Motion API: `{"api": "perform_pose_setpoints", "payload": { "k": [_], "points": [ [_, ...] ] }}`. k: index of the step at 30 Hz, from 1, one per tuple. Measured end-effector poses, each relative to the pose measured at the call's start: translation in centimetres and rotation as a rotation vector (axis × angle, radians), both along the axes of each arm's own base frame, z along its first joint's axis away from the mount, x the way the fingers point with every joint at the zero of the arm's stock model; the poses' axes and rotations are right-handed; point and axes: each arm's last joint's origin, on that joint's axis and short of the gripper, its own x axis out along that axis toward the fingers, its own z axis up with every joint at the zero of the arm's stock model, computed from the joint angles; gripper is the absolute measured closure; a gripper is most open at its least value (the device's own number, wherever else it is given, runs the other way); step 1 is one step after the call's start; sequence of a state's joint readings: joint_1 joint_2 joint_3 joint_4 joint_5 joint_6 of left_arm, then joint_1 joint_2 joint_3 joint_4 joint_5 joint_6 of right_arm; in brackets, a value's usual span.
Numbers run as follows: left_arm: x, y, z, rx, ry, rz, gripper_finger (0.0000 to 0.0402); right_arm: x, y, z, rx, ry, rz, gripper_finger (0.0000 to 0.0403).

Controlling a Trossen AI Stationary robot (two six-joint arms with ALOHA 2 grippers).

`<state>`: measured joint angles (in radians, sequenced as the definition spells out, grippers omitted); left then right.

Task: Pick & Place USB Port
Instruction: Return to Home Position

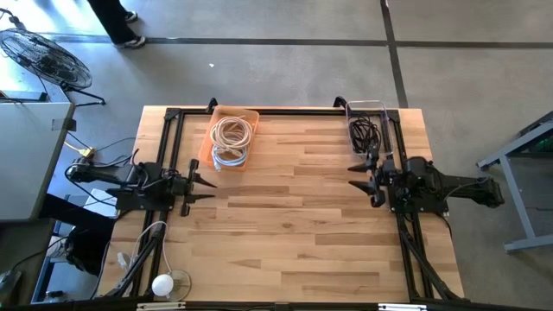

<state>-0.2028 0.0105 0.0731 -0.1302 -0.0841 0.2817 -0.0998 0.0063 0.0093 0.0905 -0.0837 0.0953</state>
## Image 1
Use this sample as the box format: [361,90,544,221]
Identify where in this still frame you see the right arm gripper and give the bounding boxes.
[346,149,398,209]

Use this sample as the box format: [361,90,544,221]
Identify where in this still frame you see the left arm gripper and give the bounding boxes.
[172,158,219,217]

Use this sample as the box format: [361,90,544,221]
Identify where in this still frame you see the black USB cable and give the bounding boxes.
[350,129,382,156]

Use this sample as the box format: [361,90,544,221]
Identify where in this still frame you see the black HDMI cable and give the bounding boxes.
[347,115,383,146]

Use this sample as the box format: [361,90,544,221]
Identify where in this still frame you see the cream braided cable coil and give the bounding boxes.
[209,115,255,152]
[218,122,246,150]

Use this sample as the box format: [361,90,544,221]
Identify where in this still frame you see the beige tray bin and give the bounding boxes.
[197,105,261,173]

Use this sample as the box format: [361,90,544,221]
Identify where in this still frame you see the clear plastic bin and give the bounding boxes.
[344,99,395,159]

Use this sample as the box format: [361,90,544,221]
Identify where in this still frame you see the desk lamp with white bulb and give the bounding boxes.
[150,269,193,302]

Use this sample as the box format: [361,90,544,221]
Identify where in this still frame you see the grey cabinet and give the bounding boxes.
[0,100,78,222]

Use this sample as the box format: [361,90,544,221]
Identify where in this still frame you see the person's legs and shoes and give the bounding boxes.
[86,0,147,50]

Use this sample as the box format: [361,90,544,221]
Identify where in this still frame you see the black floor fan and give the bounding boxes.
[0,8,108,108]

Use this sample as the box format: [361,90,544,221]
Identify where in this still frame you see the white lamp cord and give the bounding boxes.
[129,219,175,277]

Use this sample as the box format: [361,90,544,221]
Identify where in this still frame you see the grey table leg frame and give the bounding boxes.
[476,110,553,255]

